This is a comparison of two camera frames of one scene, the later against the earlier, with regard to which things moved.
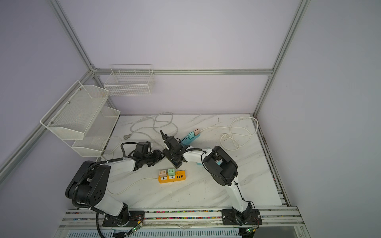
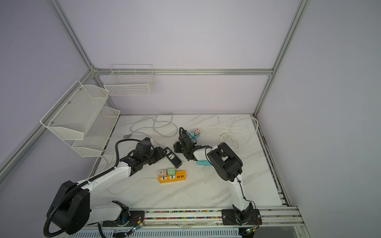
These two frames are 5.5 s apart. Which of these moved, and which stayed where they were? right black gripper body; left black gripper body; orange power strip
Moved: right black gripper body
Stayed: left black gripper body; orange power strip
